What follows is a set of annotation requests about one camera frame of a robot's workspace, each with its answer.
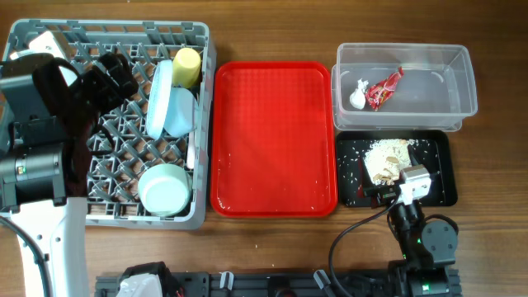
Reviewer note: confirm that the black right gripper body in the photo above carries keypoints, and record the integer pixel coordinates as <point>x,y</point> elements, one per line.
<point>383,195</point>

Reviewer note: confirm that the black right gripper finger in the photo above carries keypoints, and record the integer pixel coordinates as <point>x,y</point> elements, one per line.
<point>413,156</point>
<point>366,186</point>

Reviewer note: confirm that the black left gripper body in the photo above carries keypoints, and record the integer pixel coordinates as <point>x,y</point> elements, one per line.
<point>96,96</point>

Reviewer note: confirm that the rice and meat leftovers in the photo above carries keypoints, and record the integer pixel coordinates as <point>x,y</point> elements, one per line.
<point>385,158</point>

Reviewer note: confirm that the light blue plate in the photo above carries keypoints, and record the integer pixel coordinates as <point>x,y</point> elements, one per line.
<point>159,98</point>

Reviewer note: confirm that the red candy wrapper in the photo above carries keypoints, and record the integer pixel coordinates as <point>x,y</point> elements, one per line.
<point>379,93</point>

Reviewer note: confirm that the yellow plastic cup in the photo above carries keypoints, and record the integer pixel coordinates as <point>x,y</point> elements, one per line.
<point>186,68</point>

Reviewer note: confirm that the small mint green bowl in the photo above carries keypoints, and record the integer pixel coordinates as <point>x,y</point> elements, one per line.
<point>180,118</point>

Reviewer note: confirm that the white napkin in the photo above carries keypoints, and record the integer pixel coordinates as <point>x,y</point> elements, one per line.
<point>357,98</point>

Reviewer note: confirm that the silver knife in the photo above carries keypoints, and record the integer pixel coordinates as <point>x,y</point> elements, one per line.
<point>191,151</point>

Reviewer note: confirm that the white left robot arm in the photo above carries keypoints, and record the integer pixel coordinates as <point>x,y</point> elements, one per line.
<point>44,170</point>

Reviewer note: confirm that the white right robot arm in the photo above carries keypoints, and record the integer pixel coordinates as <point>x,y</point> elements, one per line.
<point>427,243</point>

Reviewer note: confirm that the grey dishwasher rack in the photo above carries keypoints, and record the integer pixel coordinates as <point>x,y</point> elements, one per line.
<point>112,180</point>

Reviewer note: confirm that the black tray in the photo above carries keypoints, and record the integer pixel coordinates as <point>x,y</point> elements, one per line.
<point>430,147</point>

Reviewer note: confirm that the clear plastic bin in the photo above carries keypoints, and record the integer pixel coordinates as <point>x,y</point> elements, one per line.
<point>437,91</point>

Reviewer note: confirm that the red serving tray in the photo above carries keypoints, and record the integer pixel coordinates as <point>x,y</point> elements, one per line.
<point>273,148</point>

